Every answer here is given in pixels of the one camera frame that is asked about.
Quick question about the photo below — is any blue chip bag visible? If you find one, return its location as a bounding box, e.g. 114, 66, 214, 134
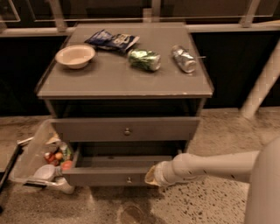
85, 30, 139, 53

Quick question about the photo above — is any white paper bowl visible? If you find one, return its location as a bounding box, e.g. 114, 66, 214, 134
55, 45, 95, 69

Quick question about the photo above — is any clear plastic storage bin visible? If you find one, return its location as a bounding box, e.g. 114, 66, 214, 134
10, 120, 74, 194

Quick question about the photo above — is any metal railing with glass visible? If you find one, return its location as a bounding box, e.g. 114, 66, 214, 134
0, 0, 280, 37

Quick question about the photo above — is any silver crushed can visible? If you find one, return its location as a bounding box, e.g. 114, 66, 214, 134
171, 45, 196, 74

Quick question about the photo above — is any green soda can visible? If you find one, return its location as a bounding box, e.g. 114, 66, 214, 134
128, 49, 161, 72

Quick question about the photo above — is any red apple in bin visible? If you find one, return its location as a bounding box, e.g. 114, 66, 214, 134
60, 160, 73, 171

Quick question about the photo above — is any grey drawer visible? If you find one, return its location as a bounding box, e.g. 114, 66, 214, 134
62, 144, 176, 186
51, 116, 200, 142

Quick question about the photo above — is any grey drawer cabinet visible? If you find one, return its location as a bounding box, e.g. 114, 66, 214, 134
37, 23, 214, 156

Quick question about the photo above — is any white cup in bin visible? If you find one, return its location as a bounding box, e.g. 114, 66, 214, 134
33, 164, 55, 181

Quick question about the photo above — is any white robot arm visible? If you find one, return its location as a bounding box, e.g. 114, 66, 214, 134
144, 41, 280, 224

